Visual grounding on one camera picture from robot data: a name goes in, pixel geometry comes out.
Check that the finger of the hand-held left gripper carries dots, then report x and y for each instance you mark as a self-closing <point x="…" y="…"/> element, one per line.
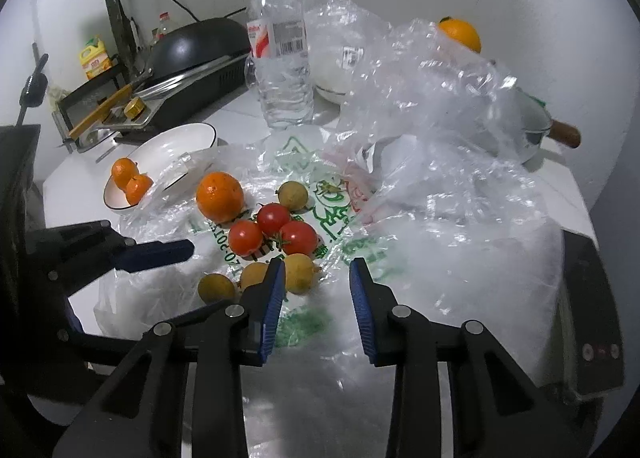
<point x="160" y="253"/>
<point x="100" y="339"/>

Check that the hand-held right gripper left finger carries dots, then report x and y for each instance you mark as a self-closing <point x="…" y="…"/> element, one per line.
<point x="272" y="310"/>

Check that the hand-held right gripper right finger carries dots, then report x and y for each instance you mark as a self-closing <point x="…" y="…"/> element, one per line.
<point x="361" y="310"/>

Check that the brown longan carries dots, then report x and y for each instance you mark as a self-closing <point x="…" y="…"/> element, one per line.
<point x="252" y="275"/>
<point x="216" y="289"/>
<point x="290" y="194"/>
<point x="300" y="272"/>

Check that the red cherry tomato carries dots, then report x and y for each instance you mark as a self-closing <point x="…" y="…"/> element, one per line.
<point x="299" y="238"/>
<point x="246" y="237"/>
<point x="273" y="218"/>

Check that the large orange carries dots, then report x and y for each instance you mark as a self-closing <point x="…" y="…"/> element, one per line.
<point x="220" y="197"/>

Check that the white plate with black rim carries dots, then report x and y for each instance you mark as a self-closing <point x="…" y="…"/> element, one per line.
<point x="170" y="148"/>

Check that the small mandarin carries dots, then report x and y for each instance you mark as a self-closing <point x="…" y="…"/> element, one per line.
<point x="122" y="173"/>
<point x="138" y="189"/>

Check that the white plastic bag green print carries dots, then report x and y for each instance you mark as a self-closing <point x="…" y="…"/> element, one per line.
<point x="450" y="288"/>

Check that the plastic bag with red print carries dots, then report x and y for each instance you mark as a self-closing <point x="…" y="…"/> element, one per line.
<point x="357" y="195"/>

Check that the brass stove knob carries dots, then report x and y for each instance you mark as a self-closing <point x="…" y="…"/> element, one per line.
<point x="133" y="108"/>

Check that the yellow oil bottle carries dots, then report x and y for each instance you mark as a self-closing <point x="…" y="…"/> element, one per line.
<point x="95" y="58"/>

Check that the stainless steel gas stove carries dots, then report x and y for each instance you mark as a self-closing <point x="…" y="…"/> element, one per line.
<point x="200" y="98"/>

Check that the dark metal pole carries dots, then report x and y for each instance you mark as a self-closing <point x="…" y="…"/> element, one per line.
<point x="112" y="3"/>

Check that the clear plastic water bottle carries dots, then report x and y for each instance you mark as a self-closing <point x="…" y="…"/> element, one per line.
<point x="280" y="78"/>

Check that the crumpled clear plastic bag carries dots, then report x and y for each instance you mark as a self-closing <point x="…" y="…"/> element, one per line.
<point x="440" y="113"/>

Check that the small bottle with red cap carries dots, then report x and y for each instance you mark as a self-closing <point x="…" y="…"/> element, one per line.
<point x="162" y="28"/>

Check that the black electric appliance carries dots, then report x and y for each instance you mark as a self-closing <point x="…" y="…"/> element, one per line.
<point x="595" y="313"/>

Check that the white dish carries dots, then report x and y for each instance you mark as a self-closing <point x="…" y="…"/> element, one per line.
<point x="325" y="73"/>

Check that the orange with green stem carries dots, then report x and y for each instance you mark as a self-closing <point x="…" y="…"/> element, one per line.
<point x="462" y="36"/>

